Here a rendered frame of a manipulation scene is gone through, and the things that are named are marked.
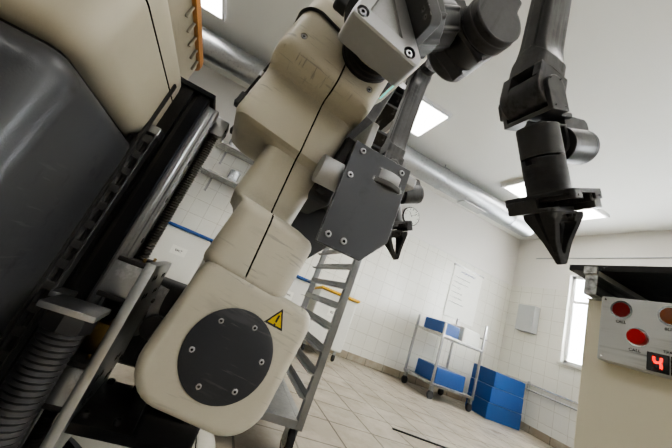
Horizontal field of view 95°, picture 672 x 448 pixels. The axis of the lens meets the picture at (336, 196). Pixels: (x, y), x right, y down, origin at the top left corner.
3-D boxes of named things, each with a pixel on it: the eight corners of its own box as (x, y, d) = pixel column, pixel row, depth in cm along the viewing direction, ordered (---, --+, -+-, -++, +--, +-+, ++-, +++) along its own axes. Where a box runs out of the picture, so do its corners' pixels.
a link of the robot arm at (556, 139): (506, 127, 49) (541, 112, 44) (535, 131, 51) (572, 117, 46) (513, 169, 48) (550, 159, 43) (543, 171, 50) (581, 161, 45)
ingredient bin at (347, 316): (297, 350, 352) (322, 285, 376) (288, 338, 411) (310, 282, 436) (339, 365, 362) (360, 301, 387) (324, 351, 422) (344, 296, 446)
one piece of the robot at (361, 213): (289, 227, 38) (349, 92, 45) (258, 238, 63) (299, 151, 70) (393, 275, 42) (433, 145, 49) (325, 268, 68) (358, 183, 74)
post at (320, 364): (301, 432, 120) (420, 94, 174) (294, 429, 119) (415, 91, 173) (300, 428, 123) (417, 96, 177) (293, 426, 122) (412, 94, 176)
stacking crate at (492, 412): (496, 417, 460) (499, 403, 466) (519, 431, 423) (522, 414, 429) (464, 405, 448) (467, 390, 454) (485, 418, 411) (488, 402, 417)
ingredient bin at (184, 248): (124, 289, 305) (165, 218, 330) (137, 283, 363) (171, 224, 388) (178, 308, 320) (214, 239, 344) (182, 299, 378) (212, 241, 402)
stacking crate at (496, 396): (498, 402, 467) (500, 388, 474) (521, 414, 430) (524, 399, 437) (467, 391, 453) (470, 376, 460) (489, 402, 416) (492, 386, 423)
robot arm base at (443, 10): (365, 24, 46) (413, -48, 35) (409, 26, 50) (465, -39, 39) (379, 77, 45) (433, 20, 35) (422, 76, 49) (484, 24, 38)
